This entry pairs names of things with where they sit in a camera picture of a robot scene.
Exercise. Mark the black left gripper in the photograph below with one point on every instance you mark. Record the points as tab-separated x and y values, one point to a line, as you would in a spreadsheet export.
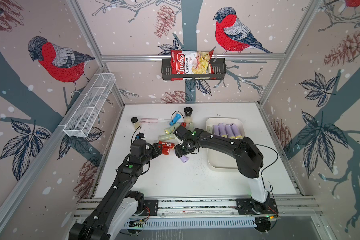
156	150

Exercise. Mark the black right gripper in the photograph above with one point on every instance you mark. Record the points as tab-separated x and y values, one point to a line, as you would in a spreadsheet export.
178	153

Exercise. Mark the small pale green flashlight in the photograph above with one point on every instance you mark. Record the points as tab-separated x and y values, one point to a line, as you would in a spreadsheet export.
210	129

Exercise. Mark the small purple flashlight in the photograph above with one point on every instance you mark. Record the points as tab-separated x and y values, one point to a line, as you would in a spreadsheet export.
216	130

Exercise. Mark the short purple flashlight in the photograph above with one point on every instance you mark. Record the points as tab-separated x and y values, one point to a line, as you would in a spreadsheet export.
222	130

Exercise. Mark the purple flashlight with yellow button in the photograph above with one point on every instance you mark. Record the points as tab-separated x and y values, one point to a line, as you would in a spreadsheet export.
236	131

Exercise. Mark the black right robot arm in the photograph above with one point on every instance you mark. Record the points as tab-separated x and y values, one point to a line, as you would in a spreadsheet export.
248	157

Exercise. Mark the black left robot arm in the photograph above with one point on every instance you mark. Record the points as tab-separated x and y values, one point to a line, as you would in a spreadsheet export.
120	202

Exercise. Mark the cream plastic storage tray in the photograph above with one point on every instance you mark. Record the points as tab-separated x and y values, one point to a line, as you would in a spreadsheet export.
223	161

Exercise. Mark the large red flashlight white logo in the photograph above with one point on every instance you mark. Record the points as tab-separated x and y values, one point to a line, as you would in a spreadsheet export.
167	145

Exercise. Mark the large purple flashlight yellow rim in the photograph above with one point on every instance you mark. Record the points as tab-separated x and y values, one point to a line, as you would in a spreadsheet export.
184	159

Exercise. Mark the large pale green flashlight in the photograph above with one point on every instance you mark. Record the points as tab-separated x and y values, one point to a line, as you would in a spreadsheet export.
166	138

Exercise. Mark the medium green flashlight yellow rim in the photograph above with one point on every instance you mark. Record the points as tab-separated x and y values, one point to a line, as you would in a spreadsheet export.
171	129

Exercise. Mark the small glass jar black lid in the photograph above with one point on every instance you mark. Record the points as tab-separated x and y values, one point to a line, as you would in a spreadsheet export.
136	123

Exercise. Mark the glass spice grinder black cap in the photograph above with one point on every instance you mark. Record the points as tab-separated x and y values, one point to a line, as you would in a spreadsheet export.
188	115

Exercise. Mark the red cassava chips bag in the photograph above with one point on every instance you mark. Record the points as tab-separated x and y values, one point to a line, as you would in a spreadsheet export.
191	62

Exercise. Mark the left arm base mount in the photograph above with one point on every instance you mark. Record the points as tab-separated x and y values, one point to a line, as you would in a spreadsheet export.
146	208

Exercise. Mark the white wire mesh shelf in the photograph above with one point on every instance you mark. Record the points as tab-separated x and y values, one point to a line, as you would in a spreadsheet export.
85	115

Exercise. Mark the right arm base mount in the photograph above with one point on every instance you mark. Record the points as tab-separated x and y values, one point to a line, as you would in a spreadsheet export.
252	207

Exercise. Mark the black wall basket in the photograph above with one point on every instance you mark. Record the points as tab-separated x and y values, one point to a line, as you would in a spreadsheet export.
218	65

